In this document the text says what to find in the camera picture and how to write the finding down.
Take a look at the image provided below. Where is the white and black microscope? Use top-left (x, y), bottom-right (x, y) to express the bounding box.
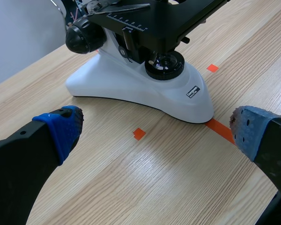
top-left (65, 0), bottom-right (232, 124)

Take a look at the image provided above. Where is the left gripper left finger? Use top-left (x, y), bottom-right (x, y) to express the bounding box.
top-left (0, 105), bottom-right (85, 225)

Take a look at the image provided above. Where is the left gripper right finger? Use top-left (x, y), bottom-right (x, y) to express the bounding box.
top-left (229, 105), bottom-right (281, 208)

